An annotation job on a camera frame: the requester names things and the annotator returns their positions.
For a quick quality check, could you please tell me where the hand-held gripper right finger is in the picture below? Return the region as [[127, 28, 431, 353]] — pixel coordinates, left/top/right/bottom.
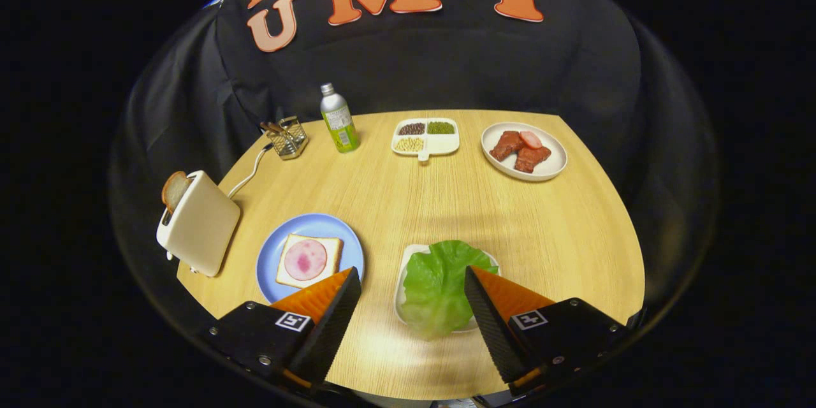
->
[[464, 265, 632, 396]]

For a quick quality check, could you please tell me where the pink ham slice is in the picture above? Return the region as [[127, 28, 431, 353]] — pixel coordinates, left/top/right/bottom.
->
[[284, 239, 328, 281]]

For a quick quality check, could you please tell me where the white rectangular plate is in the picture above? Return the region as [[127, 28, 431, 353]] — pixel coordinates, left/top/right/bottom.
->
[[394, 244, 501, 334]]

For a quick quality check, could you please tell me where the white divided dish with beans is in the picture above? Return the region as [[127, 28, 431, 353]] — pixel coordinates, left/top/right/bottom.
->
[[391, 117, 461, 163]]

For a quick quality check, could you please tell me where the white toaster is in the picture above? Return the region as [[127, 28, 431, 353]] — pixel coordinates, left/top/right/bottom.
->
[[156, 170, 242, 278]]

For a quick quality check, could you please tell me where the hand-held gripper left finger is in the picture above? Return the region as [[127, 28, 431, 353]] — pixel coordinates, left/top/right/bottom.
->
[[204, 266, 363, 390]]

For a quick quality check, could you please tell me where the silver bottle with green label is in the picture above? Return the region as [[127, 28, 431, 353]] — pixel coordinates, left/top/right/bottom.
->
[[319, 82, 361, 154]]

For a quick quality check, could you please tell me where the white toaster cable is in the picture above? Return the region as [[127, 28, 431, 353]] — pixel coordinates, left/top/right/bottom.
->
[[228, 143, 273, 200]]

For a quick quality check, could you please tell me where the metal wire utensil basket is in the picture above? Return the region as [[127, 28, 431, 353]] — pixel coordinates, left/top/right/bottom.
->
[[260, 116, 309, 161]]

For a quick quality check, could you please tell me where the green lettuce leaf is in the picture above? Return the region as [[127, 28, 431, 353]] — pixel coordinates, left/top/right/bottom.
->
[[402, 240, 499, 340]]

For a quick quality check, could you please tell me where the blue round plate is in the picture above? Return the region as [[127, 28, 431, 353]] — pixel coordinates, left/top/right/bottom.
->
[[256, 213, 365, 305]]

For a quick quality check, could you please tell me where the white square bread slice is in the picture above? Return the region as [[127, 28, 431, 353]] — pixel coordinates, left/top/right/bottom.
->
[[275, 233, 344, 289]]

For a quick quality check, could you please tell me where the white round plate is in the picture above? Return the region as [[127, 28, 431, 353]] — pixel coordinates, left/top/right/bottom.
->
[[481, 122, 569, 182]]

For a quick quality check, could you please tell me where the red-brown meat piece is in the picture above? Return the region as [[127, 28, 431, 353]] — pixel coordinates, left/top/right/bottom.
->
[[490, 131, 525, 162], [514, 145, 552, 173]]

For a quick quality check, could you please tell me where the toasted bread slice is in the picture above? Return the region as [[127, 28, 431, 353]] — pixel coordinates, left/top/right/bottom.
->
[[161, 171, 192, 214]]

